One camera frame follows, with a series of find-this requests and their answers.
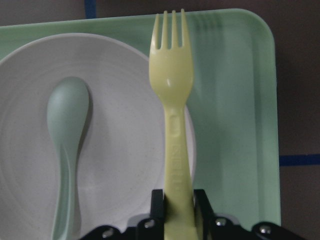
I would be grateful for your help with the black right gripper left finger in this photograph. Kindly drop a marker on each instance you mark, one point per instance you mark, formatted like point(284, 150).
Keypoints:
point(157, 212)

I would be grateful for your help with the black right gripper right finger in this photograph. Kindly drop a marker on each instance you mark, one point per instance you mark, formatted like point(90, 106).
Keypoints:
point(204, 215)

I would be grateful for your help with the white round bowl plate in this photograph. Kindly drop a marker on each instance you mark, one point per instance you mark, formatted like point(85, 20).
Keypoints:
point(122, 155)

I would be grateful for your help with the yellow plastic fork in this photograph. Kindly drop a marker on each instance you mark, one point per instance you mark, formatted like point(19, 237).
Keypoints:
point(171, 76)

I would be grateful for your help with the light green serving tray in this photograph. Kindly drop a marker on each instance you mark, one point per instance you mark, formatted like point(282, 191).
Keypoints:
point(232, 127)

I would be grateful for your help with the pale green plastic spoon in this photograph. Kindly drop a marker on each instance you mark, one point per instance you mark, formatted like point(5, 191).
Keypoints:
point(67, 111)

